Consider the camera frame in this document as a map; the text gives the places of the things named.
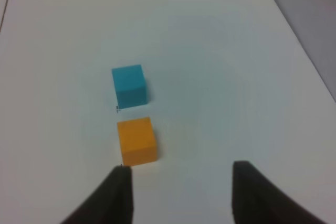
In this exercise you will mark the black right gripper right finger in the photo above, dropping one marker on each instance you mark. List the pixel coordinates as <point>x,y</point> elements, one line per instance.
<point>255,199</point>

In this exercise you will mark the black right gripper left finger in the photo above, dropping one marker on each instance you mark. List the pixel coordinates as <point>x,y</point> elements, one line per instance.
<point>111,202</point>

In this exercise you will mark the orange cube block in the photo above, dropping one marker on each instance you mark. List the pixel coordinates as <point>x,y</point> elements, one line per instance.
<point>137,142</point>

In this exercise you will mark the blue cube block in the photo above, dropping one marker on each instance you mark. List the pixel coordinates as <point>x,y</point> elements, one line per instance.
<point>130,86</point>

